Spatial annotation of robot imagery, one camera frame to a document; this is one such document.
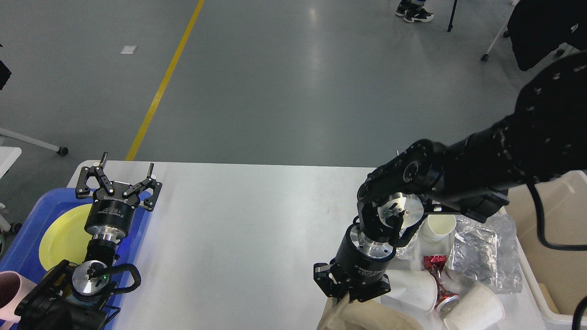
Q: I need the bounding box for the small white cup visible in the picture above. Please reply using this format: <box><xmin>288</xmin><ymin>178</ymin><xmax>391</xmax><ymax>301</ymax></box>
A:
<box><xmin>419</xmin><ymin>214</ymin><xmax>456</xmax><ymax>243</ymax></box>

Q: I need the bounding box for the teal mug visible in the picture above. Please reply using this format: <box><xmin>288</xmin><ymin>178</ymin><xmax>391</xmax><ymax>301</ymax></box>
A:
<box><xmin>42</xmin><ymin>260</ymin><xmax>119</xmax><ymax>309</ymax></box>

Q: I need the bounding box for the blue plastic tray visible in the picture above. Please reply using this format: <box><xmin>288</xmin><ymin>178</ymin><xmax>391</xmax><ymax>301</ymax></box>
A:
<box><xmin>0</xmin><ymin>188</ymin><xmax>154</xmax><ymax>330</ymax></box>

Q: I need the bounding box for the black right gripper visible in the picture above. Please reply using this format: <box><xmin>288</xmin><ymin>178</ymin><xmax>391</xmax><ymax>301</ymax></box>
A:
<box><xmin>314</xmin><ymin>224</ymin><xmax>396</xmax><ymax>303</ymax></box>

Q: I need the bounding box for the beige plastic bin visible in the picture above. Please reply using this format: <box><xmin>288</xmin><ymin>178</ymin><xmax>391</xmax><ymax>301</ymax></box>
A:
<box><xmin>505</xmin><ymin>171</ymin><xmax>587</xmax><ymax>330</ymax></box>

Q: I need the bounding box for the red soda can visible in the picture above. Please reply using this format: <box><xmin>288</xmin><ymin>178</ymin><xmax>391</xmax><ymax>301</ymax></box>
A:
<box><xmin>435</xmin><ymin>284</ymin><xmax>460</xmax><ymax>315</ymax></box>

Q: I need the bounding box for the yellow plastic plate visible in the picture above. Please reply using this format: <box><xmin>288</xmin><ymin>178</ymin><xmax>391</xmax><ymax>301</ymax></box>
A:
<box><xmin>39</xmin><ymin>204</ymin><xmax>92</xmax><ymax>271</ymax></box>

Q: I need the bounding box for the brown paper bag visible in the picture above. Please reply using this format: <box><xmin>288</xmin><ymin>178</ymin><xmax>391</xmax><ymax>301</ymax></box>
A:
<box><xmin>317</xmin><ymin>295</ymin><xmax>423</xmax><ymax>330</ymax></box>

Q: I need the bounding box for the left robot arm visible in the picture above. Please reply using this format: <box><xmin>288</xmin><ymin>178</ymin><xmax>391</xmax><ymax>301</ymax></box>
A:
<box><xmin>16</xmin><ymin>153</ymin><xmax>163</xmax><ymax>330</ymax></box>

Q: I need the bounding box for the pink mug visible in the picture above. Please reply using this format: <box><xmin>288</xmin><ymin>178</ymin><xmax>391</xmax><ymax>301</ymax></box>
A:
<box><xmin>0</xmin><ymin>271</ymin><xmax>37</xmax><ymax>330</ymax></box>

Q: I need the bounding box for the clear plastic wrap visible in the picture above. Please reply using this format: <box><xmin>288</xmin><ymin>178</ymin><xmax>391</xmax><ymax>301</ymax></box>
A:
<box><xmin>446</xmin><ymin>212</ymin><xmax>523</xmax><ymax>294</ymax></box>

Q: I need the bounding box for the person in black sneakers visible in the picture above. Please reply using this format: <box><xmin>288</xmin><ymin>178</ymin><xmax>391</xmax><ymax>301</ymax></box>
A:
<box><xmin>395</xmin><ymin>0</ymin><xmax>435</xmax><ymax>23</ymax></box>

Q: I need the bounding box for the white paper cup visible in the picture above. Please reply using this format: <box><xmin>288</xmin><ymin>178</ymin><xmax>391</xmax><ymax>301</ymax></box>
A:
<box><xmin>385</xmin><ymin>269</ymin><xmax>437</xmax><ymax>313</ymax></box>
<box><xmin>443</xmin><ymin>284</ymin><xmax>505</xmax><ymax>330</ymax></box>

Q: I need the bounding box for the red snack wrapper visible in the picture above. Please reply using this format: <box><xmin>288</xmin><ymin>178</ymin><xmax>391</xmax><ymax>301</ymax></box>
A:
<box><xmin>423</xmin><ymin>255</ymin><xmax>448</xmax><ymax>279</ymax></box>

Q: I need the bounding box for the black jacket on chair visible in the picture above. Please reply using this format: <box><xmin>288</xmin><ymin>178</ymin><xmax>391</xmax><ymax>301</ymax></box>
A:
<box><xmin>507</xmin><ymin>0</ymin><xmax>587</xmax><ymax>72</ymax></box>

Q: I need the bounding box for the black tripod leg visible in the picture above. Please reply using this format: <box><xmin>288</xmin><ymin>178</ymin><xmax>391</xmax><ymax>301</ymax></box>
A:
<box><xmin>447</xmin><ymin>0</ymin><xmax>458</xmax><ymax>32</ymax></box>

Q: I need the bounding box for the silver foil bag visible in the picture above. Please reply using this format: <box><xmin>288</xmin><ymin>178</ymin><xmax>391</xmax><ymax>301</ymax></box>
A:
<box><xmin>395</xmin><ymin>225</ymin><xmax>419</xmax><ymax>260</ymax></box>

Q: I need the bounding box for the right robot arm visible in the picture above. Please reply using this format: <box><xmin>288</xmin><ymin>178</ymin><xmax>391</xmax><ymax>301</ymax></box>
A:
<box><xmin>313</xmin><ymin>51</ymin><xmax>587</xmax><ymax>302</ymax></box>

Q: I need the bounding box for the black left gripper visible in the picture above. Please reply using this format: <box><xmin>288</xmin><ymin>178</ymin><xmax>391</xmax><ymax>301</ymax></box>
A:
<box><xmin>76</xmin><ymin>153</ymin><xmax>163</xmax><ymax>241</ymax></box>

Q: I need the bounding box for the white side table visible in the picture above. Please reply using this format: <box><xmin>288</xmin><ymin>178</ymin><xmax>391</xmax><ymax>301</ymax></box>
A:
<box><xmin>0</xmin><ymin>128</ymin><xmax>69</xmax><ymax>178</ymax></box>

